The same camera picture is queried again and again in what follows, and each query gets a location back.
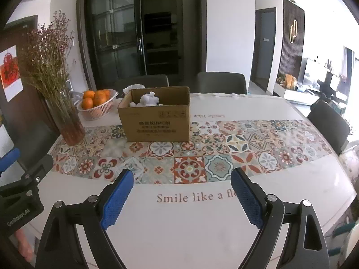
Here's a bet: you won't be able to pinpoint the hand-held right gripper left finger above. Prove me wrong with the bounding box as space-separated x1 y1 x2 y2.
35 169 134 269

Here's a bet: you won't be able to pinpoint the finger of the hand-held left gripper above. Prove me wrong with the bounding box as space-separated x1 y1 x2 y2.
0 148 21 173
22 155 54 185

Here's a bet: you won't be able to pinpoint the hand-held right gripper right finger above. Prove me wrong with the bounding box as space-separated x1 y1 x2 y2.
230 167 330 269

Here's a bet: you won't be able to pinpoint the brown cardboard box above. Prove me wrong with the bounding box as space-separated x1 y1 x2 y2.
117 86 192 143

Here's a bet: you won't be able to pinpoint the white fluffy plush toy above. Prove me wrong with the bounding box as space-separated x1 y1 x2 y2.
129 91 160 107

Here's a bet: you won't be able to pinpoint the grey dining chair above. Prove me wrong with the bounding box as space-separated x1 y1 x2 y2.
0 118 61 180
196 72 248 94
307 100 351 156
114 75 169 97

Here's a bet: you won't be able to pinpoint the glass vase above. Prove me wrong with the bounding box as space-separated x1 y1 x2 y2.
45 90 86 146

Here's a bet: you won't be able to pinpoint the white plastic fruit basket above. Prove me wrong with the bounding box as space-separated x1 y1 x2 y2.
77 89 120 121

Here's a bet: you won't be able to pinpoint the dried flower bunch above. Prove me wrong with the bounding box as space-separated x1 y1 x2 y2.
18 10 75 113

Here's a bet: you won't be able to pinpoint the white plastic bag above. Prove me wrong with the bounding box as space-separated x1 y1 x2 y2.
123 85 146 94

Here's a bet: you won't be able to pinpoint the black room door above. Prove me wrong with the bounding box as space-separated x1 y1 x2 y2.
250 8 277 92

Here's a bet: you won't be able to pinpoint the dark glass sliding doors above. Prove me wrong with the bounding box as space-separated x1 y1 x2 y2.
77 0 206 91

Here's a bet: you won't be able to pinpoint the red and white wall poster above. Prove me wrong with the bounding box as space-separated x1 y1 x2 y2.
0 45 23 103

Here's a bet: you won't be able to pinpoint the dark slatted wall panel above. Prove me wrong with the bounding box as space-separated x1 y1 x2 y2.
276 0 305 85

